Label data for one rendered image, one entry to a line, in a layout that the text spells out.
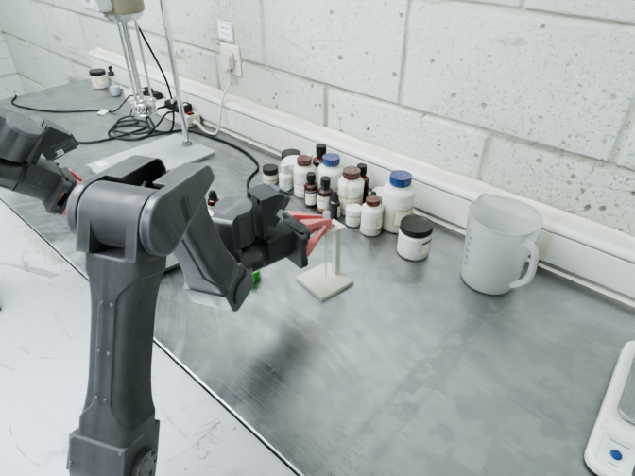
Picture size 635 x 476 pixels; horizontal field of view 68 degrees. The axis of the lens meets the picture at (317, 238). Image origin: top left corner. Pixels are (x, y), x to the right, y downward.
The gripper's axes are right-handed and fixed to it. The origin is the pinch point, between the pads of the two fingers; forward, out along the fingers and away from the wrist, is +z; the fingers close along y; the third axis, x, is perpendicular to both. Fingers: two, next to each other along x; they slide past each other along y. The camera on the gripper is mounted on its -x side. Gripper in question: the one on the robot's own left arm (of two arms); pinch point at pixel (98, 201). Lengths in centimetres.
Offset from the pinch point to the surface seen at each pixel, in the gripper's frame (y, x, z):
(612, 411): -80, -21, 40
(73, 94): 111, -1, 22
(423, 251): -39, -24, 46
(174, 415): -42.9, 13.2, 5.0
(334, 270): -32.5, -12.3, 32.4
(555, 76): -45, -63, 41
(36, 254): 10.5, 18.8, -1.8
